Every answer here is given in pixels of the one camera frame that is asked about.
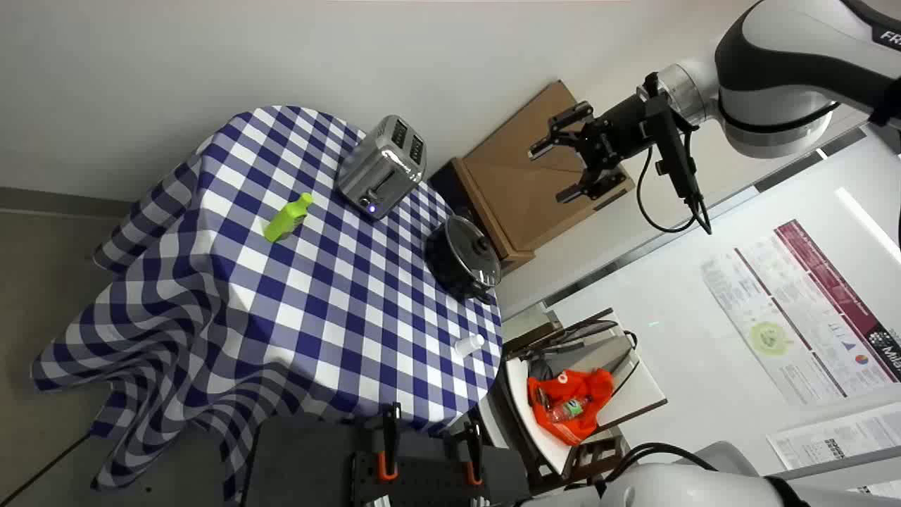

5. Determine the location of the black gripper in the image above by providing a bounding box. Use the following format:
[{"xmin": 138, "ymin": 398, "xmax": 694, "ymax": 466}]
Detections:
[{"xmin": 526, "ymin": 91, "xmax": 664, "ymax": 205}]

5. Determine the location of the silver toaster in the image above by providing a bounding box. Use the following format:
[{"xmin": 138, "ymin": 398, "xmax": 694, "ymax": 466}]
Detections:
[{"xmin": 336, "ymin": 112, "xmax": 429, "ymax": 222}]

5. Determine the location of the cardboard box with dark band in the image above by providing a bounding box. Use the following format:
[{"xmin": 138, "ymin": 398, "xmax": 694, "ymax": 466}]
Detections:
[{"xmin": 431, "ymin": 80, "xmax": 633, "ymax": 273}]

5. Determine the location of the glass pot lid black knob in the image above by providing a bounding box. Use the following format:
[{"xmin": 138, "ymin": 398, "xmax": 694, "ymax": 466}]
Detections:
[{"xmin": 442, "ymin": 215, "xmax": 508, "ymax": 290}]

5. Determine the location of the black cooking pot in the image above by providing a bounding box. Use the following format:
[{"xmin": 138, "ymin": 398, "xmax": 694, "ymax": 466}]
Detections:
[{"xmin": 422, "ymin": 219, "xmax": 502, "ymax": 304}]

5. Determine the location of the black metal tools bundle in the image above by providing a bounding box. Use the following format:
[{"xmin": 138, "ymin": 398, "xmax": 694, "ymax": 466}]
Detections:
[{"xmin": 521, "ymin": 308, "xmax": 642, "ymax": 381}]

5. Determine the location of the white tray board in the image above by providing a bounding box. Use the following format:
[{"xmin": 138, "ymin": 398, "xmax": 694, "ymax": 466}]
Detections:
[{"xmin": 505, "ymin": 322, "xmax": 671, "ymax": 478}]

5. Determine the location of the poster with maroon stripe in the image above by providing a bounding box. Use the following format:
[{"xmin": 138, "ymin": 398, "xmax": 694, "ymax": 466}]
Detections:
[{"xmin": 771, "ymin": 216, "xmax": 901, "ymax": 390}]

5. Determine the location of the green plastic bottle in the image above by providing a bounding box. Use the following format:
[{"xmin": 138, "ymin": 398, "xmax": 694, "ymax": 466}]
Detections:
[{"xmin": 262, "ymin": 192, "xmax": 319, "ymax": 246}]

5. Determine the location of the blue white checked tablecloth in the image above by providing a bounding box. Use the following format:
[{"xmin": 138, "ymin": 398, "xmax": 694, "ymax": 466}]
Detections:
[{"xmin": 32, "ymin": 102, "xmax": 508, "ymax": 504}]

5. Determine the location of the white printed paper sheet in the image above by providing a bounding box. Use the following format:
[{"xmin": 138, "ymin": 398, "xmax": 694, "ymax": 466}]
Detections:
[{"xmin": 766, "ymin": 404, "xmax": 901, "ymax": 473}]

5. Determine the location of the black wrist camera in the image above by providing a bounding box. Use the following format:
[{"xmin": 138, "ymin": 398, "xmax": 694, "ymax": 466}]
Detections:
[{"xmin": 642, "ymin": 71, "xmax": 708, "ymax": 215}]

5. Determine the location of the black clamp orange handle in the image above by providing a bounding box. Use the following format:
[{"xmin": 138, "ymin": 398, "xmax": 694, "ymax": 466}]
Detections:
[
  {"xmin": 457, "ymin": 418, "xmax": 488, "ymax": 491},
  {"xmin": 373, "ymin": 404, "xmax": 402, "ymax": 484}
]

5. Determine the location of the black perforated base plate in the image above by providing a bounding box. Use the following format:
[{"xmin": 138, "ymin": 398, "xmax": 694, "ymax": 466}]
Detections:
[{"xmin": 340, "ymin": 419, "xmax": 529, "ymax": 507}]

